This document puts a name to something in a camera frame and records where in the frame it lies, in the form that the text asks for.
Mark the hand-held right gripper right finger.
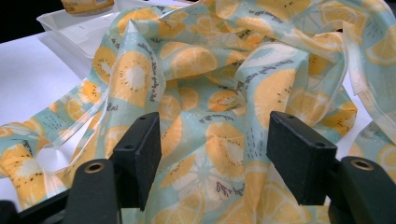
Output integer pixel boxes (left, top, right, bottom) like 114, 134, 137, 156
266, 110, 338, 206

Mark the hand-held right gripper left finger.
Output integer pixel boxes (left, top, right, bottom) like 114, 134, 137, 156
111, 111, 163, 212

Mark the fruit print cloth bag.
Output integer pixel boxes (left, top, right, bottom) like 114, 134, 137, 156
0, 0, 396, 224

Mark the white plastic tray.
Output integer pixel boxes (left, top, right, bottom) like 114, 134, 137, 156
36, 0, 194, 71

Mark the yellow labelled packet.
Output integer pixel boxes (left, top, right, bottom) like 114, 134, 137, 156
60, 0, 115, 16

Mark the white table cover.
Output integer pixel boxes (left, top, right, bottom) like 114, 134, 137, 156
0, 31, 375, 213

